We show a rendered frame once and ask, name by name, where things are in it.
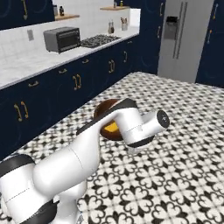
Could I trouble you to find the grey fridge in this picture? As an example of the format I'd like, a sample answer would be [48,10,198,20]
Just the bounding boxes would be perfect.
[157,0,215,84]

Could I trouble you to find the navy base cupboards run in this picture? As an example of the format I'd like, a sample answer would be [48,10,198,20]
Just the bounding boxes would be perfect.
[0,34,142,162]

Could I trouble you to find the wooden shelf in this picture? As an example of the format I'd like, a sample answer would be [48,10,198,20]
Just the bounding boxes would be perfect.
[99,5,131,12]
[54,13,81,22]

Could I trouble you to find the dark bottles on worktop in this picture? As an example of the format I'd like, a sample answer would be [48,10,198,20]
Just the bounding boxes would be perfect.
[108,19,116,35]

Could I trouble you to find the black hob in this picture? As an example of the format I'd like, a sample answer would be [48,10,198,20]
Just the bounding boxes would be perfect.
[80,33,122,49]

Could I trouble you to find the tools in white pot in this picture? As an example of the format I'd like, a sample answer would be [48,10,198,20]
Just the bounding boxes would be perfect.
[120,17,129,32]

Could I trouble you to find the grey wall socket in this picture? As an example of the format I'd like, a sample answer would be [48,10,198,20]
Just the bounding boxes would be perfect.
[26,29,35,42]

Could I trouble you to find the navy tall cupboard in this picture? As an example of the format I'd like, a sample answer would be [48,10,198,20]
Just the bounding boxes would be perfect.
[194,0,224,89]
[115,0,167,75]

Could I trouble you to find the brown bowl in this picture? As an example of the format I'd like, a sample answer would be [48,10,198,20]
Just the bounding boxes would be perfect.
[93,98,125,142]

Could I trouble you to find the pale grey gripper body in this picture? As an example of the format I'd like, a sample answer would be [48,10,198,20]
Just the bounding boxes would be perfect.
[127,144,144,156]

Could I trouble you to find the grey toaster oven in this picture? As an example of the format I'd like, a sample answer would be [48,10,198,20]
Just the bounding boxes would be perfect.
[43,26,81,54]

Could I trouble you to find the navy wall cupboard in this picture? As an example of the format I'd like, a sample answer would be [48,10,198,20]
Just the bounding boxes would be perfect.
[0,0,56,32]

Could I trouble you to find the yellow corn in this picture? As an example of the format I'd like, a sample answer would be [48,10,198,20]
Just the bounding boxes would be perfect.
[103,121,121,134]

